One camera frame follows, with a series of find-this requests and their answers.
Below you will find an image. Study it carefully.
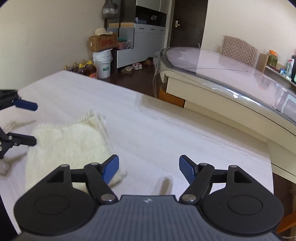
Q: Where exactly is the white plastic bucket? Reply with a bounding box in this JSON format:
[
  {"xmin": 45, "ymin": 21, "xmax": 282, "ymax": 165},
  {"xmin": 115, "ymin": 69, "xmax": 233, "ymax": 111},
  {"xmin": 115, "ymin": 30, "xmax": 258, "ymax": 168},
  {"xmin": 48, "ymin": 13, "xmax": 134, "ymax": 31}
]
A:
[{"xmin": 93, "ymin": 49, "xmax": 112, "ymax": 79}]

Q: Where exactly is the cream yellow towel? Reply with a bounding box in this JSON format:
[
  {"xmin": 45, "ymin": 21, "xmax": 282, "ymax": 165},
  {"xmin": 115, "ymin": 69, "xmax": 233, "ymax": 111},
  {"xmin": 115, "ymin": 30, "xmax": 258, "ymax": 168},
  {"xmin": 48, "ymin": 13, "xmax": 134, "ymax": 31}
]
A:
[{"xmin": 25, "ymin": 110, "xmax": 115, "ymax": 191}]

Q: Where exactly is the white grey cabinet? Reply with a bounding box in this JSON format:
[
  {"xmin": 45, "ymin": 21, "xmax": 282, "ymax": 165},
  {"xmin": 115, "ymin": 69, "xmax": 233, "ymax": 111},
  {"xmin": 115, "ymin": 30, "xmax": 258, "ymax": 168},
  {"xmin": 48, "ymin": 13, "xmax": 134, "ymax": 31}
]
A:
[{"xmin": 105, "ymin": 1, "xmax": 171, "ymax": 71}]

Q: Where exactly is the orange lid jar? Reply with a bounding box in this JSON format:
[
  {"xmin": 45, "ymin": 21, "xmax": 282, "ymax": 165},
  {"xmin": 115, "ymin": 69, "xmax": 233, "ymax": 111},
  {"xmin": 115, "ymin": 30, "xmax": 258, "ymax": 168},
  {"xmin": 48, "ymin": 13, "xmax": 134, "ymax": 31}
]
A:
[{"xmin": 267, "ymin": 50, "xmax": 278, "ymax": 68}]

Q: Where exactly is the grey hanging bag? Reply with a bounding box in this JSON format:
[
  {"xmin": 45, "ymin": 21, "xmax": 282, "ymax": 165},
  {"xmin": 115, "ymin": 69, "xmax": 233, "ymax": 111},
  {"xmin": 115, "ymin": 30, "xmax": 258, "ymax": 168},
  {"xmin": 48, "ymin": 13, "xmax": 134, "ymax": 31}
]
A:
[{"xmin": 102, "ymin": 0, "xmax": 120, "ymax": 20}]

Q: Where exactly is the straw hat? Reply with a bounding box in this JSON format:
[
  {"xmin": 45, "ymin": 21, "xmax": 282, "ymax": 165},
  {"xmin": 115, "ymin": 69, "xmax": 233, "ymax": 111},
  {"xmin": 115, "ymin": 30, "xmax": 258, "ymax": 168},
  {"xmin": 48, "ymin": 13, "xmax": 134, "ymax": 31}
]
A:
[{"xmin": 92, "ymin": 28, "xmax": 113, "ymax": 37}]

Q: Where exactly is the cardboard box with red print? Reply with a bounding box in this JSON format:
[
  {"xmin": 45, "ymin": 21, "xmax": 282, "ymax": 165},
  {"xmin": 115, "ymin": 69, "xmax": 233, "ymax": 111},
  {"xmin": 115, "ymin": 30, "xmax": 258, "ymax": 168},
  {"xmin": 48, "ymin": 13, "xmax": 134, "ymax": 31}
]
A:
[{"xmin": 89, "ymin": 33, "xmax": 117, "ymax": 52}]

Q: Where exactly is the cooking oil bottles group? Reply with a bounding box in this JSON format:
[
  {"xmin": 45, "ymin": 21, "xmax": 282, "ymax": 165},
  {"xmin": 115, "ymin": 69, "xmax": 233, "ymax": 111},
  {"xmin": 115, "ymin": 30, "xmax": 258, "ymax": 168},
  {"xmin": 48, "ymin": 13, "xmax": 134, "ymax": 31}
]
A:
[{"xmin": 64, "ymin": 60, "xmax": 97, "ymax": 79}]

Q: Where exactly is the glass top dining table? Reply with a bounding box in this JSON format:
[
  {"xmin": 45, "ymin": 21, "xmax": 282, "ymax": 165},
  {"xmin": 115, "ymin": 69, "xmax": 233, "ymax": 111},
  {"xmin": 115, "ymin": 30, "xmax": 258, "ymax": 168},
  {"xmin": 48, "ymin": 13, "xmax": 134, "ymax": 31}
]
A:
[{"xmin": 154, "ymin": 47, "xmax": 295, "ymax": 182}]

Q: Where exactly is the dark wooden door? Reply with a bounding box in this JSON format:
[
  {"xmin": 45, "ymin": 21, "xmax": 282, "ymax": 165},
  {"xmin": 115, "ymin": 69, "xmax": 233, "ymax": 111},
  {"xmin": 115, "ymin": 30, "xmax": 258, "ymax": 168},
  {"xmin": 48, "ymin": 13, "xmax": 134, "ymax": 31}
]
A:
[{"xmin": 170, "ymin": 0, "xmax": 208, "ymax": 48}]

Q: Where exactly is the pair of sneakers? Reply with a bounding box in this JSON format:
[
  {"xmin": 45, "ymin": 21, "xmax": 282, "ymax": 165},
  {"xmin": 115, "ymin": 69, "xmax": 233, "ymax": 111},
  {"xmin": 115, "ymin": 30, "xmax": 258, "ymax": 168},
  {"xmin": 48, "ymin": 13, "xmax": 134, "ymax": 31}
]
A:
[{"xmin": 121, "ymin": 63, "xmax": 142, "ymax": 74}]

